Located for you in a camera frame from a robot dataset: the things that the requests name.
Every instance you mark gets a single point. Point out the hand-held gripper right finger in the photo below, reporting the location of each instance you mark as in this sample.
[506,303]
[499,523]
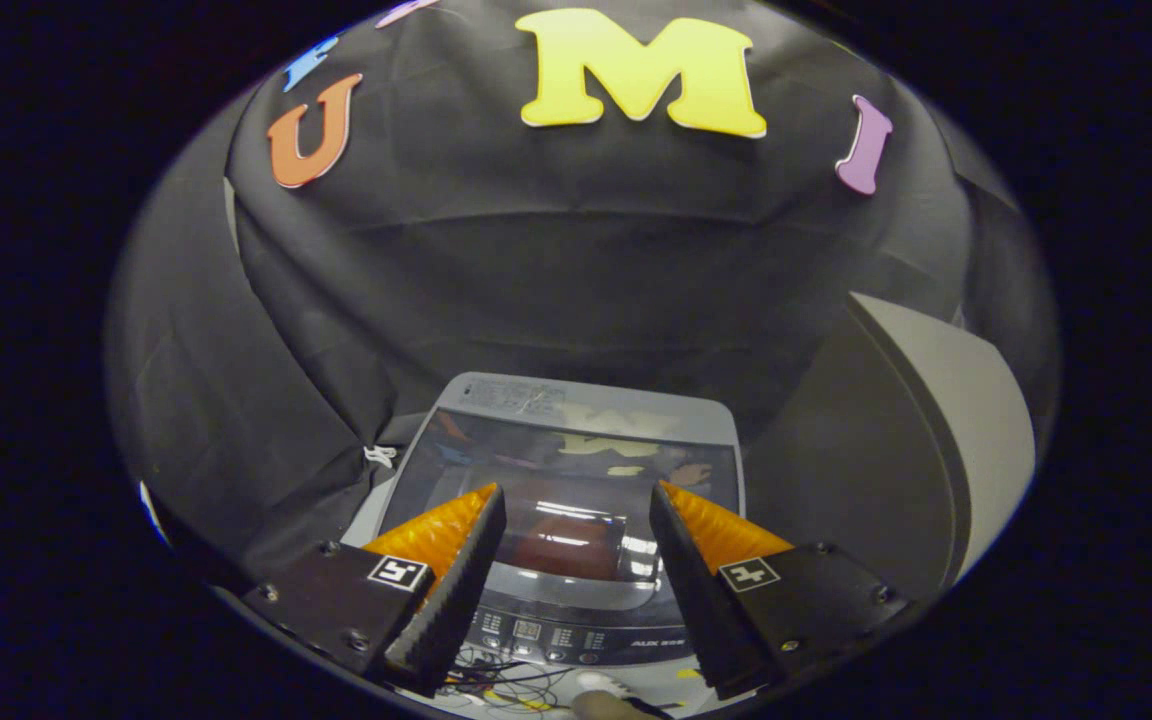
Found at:
[696,600]

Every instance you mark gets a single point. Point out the grey washing machine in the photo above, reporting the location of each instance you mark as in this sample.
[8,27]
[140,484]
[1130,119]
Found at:
[576,635]

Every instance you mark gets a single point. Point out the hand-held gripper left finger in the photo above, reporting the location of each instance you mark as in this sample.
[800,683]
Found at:
[456,600]

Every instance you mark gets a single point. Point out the beige cabinet with dark top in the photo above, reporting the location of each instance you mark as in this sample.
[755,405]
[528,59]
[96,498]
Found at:
[936,430]

